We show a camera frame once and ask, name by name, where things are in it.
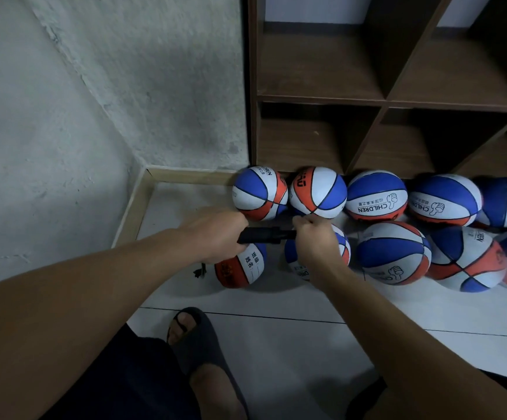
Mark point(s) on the person's left hand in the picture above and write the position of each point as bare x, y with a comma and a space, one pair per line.
214, 233

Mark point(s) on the person's right hand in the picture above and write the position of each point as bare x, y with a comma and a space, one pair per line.
319, 249

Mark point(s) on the black hand pump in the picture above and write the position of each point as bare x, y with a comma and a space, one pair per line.
260, 235

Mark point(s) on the brown wooden cubby shelf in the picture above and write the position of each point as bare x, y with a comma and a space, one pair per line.
332, 74

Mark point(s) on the person's left forearm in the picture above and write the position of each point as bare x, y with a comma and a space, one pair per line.
61, 336

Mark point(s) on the person's right forearm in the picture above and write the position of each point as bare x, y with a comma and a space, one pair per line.
428, 363

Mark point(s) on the person's left foot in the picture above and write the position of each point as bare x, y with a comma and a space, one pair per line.
217, 393

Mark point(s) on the beige baseboard strip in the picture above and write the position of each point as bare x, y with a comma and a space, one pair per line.
192, 175
133, 210

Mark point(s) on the black sandal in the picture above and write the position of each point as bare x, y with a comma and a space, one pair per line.
363, 399
203, 345

